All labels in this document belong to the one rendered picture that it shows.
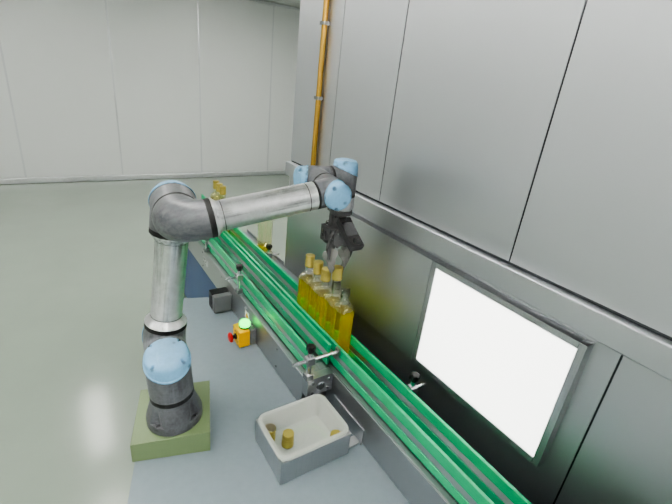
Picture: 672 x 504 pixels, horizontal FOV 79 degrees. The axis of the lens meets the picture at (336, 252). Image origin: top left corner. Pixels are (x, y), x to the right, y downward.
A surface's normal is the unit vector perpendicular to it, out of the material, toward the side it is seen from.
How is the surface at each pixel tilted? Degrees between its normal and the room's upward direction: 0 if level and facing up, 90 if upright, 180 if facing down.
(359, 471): 0
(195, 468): 0
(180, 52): 90
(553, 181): 90
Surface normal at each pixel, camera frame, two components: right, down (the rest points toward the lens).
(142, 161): 0.54, 0.38
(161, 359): 0.12, -0.83
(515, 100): -0.84, 0.13
